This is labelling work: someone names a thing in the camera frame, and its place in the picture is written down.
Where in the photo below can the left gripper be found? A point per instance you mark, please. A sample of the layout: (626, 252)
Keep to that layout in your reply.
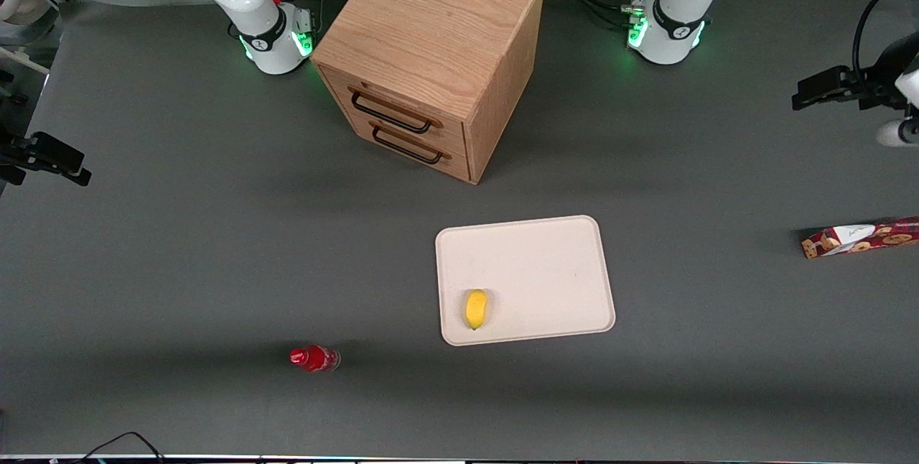
(877, 81)

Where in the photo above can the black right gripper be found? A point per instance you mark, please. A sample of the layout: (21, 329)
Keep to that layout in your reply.
(21, 150)

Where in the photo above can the red cookie box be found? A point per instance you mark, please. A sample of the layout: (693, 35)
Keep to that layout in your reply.
(861, 238)

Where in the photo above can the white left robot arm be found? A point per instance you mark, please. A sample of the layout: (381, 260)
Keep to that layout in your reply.
(676, 11)

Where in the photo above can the beige plastic tray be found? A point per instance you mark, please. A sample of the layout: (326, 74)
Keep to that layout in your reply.
(531, 277)

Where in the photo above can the white round object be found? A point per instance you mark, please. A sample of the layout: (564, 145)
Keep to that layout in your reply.
(18, 4)

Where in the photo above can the red bottle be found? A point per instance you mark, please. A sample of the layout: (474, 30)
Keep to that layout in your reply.
(316, 359)

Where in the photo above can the wooden drawer cabinet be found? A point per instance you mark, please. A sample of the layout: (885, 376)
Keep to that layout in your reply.
(431, 33)

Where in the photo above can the yellow lemon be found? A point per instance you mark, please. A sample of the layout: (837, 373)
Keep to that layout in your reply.
(476, 309)

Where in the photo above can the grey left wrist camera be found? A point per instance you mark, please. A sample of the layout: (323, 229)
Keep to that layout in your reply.
(897, 133)

